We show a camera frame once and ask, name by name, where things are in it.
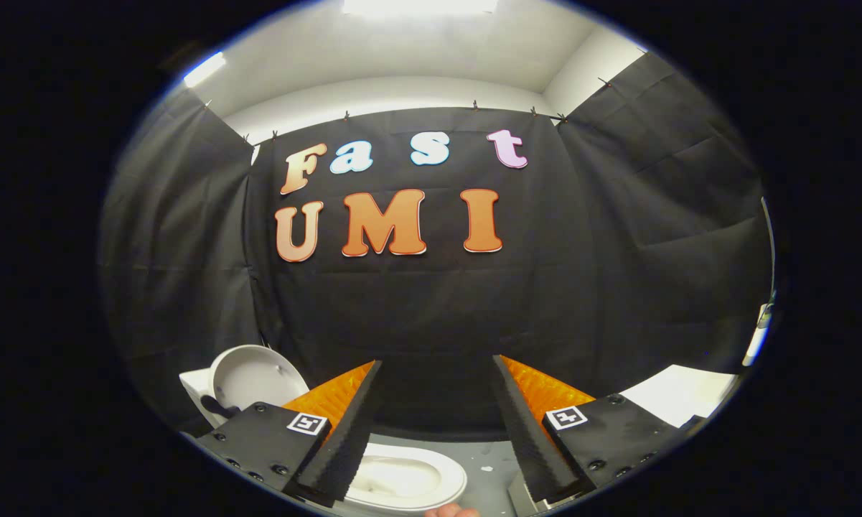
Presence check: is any black backdrop cloth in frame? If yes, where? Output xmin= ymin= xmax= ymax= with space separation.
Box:
xmin=99 ymin=52 xmax=774 ymax=439

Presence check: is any white toilet lid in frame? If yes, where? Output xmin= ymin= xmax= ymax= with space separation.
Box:
xmin=208 ymin=345 xmax=309 ymax=417

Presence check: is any large ceiling light panel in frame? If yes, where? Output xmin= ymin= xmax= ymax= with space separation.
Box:
xmin=341 ymin=0 xmax=500 ymax=15

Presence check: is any white panelled cabinet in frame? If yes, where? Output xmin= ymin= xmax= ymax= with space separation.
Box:
xmin=508 ymin=364 xmax=740 ymax=514

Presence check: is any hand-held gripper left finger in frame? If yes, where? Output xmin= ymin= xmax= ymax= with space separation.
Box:
xmin=194 ymin=359 xmax=383 ymax=507

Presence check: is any small ceiling light panel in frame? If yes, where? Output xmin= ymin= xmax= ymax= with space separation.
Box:
xmin=182 ymin=52 xmax=227 ymax=88

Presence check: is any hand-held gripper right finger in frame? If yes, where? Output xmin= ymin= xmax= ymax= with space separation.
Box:
xmin=492 ymin=354 xmax=683 ymax=503

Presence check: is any white toilet tank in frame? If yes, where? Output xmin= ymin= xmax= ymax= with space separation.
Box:
xmin=179 ymin=368 xmax=216 ymax=428

